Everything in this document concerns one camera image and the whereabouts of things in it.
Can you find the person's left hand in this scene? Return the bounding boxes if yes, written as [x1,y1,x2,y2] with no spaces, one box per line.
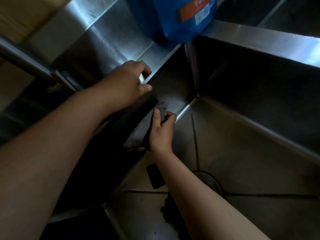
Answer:
[96,60,153,113]

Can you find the person's right hand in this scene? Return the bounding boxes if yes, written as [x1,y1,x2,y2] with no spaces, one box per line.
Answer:
[149,108,177,156]

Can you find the black rectangular sponge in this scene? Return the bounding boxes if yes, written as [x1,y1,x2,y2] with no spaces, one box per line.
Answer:
[146,162,166,190]

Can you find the metal sink stopper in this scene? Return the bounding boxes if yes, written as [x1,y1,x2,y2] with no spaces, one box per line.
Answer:
[192,171,225,198]

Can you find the black steel wool scourer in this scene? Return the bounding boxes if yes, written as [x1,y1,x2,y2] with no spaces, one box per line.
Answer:
[160,193,192,240]

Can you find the blue dish soap bottle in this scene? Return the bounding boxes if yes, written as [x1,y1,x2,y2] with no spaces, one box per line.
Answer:
[151,0,218,45]

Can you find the stainless steel double sink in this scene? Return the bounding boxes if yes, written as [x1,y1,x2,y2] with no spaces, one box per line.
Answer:
[0,0,320,240]

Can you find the person's left forearm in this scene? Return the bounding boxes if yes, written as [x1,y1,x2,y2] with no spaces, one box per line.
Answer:
[0,82,113,240]

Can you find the person's right forearm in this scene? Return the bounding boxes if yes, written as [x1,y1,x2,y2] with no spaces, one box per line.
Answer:
[154,150,272,240]

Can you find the curved steel faucet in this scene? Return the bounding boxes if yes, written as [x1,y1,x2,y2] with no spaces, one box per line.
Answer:
[0,35,84,96]

